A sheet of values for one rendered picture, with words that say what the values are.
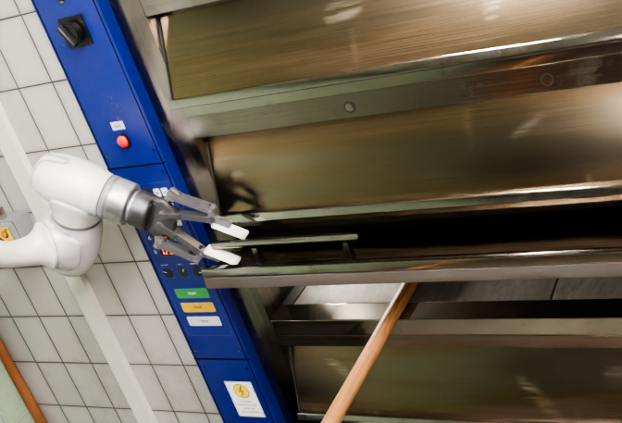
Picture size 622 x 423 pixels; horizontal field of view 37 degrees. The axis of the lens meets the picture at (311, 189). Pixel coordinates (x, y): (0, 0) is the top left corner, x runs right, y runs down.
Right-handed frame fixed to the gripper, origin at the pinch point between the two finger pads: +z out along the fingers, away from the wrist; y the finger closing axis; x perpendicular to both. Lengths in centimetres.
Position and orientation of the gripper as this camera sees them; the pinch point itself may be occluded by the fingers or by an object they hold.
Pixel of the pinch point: (228, 242)
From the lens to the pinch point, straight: 184.3
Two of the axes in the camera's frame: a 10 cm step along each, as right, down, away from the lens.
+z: 9.3, 3.5, -0.9
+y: -2.9, 8.6, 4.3
